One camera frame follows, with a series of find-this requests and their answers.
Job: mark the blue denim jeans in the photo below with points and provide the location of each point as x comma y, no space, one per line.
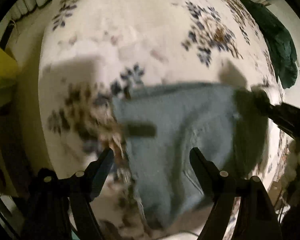
163,123

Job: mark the yellow box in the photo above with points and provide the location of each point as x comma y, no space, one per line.
9,70

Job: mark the dark green blanket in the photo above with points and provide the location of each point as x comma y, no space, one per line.
280,44

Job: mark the floral bed blanket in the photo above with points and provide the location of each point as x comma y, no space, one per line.
93,50

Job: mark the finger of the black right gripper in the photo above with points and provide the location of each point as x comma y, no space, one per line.
286,116

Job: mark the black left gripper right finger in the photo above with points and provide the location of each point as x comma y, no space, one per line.
256,217

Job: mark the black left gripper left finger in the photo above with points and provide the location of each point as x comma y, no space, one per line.
52,198

